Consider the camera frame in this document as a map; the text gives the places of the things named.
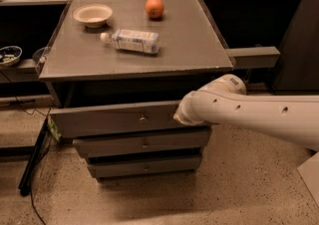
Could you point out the green item beside cabinet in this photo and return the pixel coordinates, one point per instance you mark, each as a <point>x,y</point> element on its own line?
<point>53,130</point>

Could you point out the grey middle drawer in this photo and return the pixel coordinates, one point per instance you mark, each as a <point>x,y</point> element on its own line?
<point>179,138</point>

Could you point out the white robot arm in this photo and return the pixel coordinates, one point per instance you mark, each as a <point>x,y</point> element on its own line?
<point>224,100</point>

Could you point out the white floor board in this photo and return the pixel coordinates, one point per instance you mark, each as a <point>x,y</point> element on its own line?
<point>309,171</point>

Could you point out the white paper bowl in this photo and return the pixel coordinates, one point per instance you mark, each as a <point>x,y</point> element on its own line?
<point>93,16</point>

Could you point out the grey bottom drawer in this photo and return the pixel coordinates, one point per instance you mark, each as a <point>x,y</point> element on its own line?
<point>146,166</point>

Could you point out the clear plastic cup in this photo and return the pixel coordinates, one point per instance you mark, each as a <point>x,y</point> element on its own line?
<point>41,55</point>

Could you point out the grey drawer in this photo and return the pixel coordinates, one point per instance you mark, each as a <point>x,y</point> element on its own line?
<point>179,138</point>
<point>110,119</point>
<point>146,166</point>

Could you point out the black floor bar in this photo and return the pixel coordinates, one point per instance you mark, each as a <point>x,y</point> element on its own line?
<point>25,183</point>

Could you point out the clear plastic water bottle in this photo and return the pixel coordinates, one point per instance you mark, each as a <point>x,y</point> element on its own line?
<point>135,41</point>

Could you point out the grey drawer cabinet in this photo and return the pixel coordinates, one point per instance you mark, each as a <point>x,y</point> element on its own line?
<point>82,71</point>

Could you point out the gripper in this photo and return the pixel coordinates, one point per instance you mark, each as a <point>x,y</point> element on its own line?
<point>186,109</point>

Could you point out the orange fruit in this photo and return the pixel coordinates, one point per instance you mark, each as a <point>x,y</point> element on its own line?
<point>154,8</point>

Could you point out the grey side shelf bar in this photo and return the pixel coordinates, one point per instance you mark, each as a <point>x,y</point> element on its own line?
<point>253,58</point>

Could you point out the grey top drawer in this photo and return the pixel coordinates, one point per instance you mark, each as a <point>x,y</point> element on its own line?
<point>110,119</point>

